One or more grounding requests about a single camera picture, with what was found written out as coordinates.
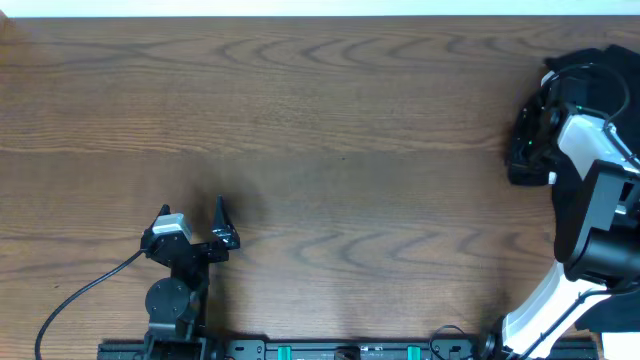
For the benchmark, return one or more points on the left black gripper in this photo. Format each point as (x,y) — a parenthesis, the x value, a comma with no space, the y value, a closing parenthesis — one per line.
(195,248)

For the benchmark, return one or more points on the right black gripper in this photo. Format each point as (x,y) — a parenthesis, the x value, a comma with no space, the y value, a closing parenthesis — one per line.
(516,160)

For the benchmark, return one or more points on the black polo shirt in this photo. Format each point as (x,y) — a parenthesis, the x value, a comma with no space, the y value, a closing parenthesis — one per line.
(614,89)

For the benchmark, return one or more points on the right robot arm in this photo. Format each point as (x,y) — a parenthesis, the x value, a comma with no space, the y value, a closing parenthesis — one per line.
(532,330)

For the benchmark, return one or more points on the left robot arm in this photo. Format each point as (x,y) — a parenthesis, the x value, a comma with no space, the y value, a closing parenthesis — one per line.
(177,304)

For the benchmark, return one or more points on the white t-shirt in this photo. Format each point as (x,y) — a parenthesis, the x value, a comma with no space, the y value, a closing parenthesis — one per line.
(620,345)

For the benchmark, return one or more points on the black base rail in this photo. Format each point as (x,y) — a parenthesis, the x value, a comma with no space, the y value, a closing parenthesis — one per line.
(266,350)

